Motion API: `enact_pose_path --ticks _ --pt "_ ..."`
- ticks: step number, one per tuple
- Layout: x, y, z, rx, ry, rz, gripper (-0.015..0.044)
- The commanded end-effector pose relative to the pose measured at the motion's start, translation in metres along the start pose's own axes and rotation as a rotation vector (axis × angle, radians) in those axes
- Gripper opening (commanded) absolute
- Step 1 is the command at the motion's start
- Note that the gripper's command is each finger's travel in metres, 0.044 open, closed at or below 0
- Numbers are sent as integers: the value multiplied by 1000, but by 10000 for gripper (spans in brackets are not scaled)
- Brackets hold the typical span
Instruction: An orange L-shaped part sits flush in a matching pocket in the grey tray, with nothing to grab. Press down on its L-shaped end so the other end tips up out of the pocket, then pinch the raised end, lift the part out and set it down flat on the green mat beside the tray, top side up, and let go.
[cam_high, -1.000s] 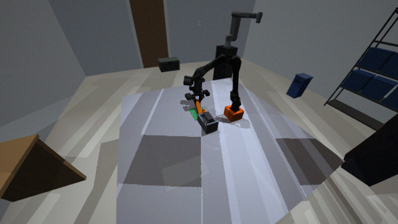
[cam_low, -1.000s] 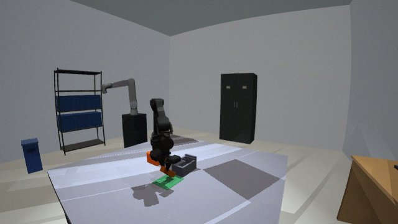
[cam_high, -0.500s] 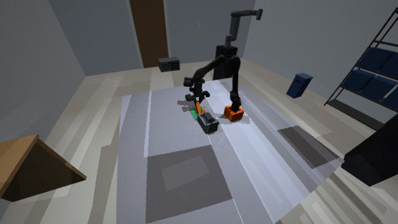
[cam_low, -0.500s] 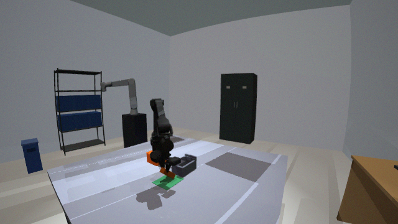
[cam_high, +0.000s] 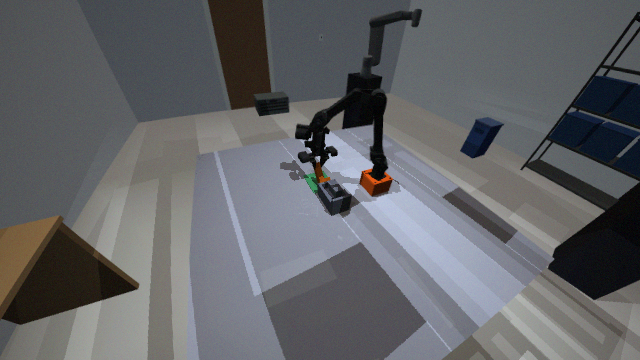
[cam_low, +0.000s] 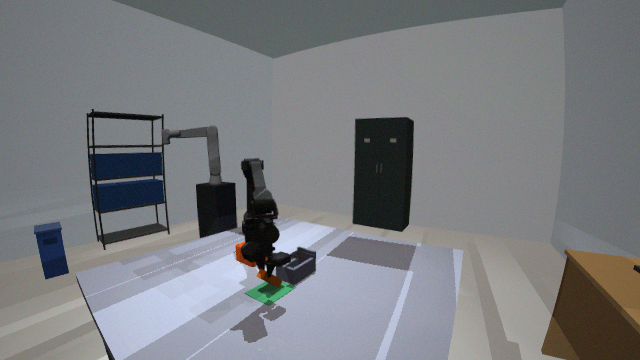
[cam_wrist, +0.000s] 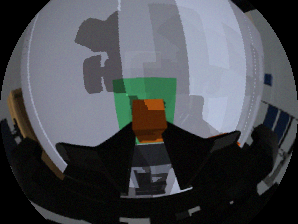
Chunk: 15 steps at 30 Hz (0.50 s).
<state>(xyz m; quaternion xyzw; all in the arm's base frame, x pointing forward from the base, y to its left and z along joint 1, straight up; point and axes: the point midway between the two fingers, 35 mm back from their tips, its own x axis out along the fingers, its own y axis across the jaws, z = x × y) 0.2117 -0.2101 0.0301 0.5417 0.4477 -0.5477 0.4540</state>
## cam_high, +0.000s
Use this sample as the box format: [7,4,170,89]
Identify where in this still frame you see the orange l-shaped part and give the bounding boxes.
[314,162,331,183]

